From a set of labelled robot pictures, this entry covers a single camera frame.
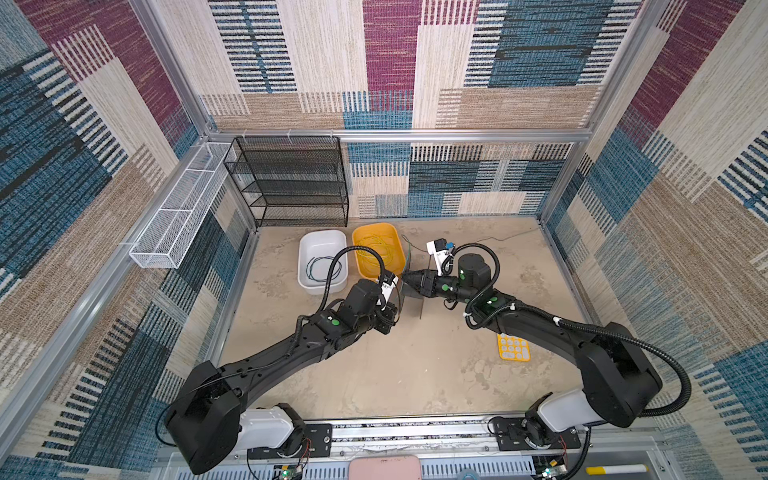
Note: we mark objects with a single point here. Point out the yellow white marker pen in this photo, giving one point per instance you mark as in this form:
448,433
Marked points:
617,469

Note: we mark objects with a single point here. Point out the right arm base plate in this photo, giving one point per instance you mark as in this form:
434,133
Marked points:
511,435

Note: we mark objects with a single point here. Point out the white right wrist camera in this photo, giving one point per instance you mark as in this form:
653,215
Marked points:
441,251

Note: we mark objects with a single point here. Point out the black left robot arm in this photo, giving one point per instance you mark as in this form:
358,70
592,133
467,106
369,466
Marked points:
212,416

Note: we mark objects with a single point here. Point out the white wire mesh basket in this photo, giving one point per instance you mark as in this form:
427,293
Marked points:
165,241

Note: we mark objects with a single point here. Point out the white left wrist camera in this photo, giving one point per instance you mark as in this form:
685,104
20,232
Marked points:
388,285

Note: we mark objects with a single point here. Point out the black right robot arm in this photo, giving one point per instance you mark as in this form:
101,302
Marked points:
623,378

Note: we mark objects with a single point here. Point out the grey perforated cable spool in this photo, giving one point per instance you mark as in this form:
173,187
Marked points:
411,302

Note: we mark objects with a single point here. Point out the white plastic bin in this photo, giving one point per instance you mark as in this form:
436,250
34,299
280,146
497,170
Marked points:
316,252

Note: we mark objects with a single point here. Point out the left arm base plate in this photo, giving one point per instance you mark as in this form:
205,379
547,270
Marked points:
312,440

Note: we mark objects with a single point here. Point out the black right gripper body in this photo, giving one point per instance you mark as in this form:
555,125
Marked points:
439,286

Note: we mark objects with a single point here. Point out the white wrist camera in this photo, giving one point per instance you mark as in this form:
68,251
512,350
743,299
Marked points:
441,251
388,285

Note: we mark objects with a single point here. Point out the yellow calculator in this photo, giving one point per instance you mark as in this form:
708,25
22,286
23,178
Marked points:
511,348

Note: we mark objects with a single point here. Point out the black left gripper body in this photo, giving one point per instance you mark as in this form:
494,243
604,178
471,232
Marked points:
383,318

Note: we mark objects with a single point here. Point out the black wire shelf rack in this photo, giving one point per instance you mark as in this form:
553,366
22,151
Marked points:
291,181

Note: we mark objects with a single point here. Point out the yellow plastic bin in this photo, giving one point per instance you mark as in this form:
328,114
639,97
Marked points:
385,240

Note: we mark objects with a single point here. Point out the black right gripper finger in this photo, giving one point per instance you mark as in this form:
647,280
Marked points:
413,275
415,285

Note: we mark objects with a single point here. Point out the pink phone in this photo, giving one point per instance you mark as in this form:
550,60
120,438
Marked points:
385,468

